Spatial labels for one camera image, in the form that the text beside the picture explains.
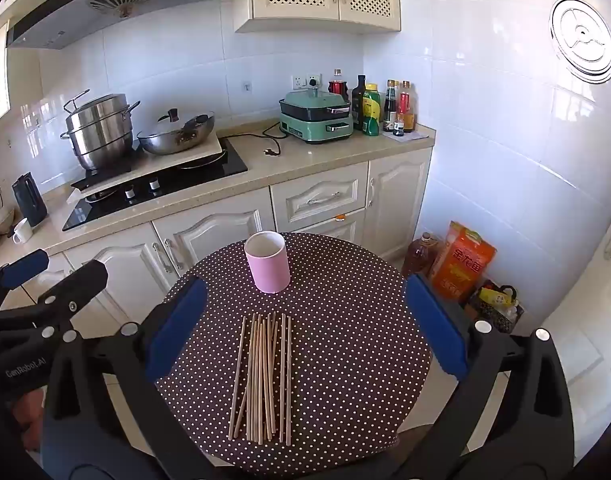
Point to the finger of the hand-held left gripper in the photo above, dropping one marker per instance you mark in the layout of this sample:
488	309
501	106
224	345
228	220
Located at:
82	282
27	267

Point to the grey range hood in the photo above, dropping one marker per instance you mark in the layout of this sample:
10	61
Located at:
135	15

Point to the stainless steel steamer pot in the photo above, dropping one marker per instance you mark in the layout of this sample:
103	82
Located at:
100	130

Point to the beige board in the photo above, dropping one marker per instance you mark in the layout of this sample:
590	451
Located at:
185	157

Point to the pink cup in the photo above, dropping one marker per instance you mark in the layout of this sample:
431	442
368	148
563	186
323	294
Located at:
268	267

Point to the cream cabinet drawer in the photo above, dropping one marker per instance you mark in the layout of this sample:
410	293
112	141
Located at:
305	195

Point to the green electric cooker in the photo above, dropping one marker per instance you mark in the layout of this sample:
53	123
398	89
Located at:
310	120

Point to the small dark bottle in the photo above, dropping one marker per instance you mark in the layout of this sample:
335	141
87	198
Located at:
399	127

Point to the person's left hand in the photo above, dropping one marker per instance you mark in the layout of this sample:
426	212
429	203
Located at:
27	415

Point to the green yellow plastic bottle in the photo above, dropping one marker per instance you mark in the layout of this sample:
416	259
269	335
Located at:
371	115

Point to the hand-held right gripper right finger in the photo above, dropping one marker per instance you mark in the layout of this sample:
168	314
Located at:
435	330

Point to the black electric kettle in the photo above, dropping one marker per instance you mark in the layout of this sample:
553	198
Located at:
30	200

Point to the white wall socket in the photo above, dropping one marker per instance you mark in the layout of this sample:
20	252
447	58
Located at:
300	81

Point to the brown polka dot tablecloth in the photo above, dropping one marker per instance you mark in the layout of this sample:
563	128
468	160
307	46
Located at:
345	320

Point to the dark soy sauce bottle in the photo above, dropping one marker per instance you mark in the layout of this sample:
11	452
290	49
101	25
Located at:
389	105

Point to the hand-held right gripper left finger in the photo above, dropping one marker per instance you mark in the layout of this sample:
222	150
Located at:
178	330

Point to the round white vent cover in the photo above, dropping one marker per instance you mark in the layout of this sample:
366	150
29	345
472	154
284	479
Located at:
583	35

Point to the orange rice bag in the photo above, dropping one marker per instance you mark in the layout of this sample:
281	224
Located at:
463	265

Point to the dark glass bottle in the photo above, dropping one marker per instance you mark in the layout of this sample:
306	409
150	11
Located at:
359	105

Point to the steel wok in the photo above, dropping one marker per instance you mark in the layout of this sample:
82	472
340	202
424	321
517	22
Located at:
170	142

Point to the large cooking oil bottle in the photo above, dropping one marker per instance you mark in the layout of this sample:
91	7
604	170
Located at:
423	260

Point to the white paper sheet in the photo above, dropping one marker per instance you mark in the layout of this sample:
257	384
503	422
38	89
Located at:
418	135

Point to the bunch of wooden chopsticks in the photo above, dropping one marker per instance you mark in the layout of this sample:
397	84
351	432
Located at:
263	385

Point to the red label sauce bottle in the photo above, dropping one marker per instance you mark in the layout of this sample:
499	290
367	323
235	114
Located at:
407	105

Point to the white mug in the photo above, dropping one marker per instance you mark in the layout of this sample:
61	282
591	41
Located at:
22	232

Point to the black glass gas stove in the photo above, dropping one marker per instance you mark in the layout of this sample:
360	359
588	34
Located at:
110	207

